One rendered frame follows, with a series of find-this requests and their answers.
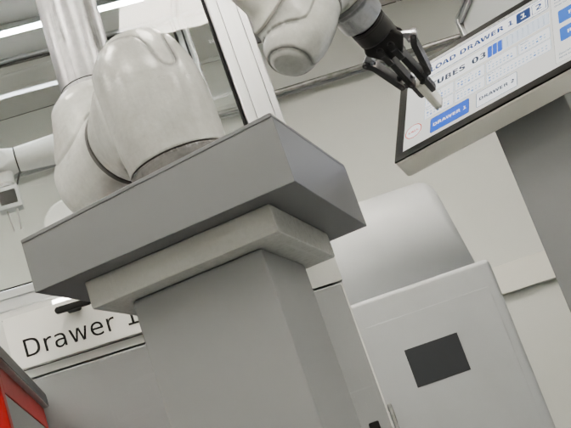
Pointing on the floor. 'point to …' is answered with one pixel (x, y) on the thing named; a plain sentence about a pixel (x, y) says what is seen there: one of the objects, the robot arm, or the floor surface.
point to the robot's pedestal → (236, 325)
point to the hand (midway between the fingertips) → (429, 92)
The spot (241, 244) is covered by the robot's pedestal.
